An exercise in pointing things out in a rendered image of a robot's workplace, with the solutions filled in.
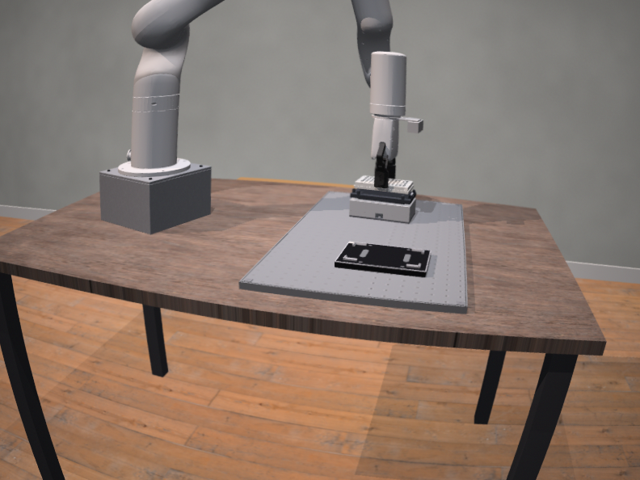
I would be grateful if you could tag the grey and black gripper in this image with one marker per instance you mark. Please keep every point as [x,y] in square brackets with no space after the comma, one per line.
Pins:
[384,142]

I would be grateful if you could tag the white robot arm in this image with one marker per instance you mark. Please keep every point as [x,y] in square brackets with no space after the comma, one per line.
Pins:
[164,25]

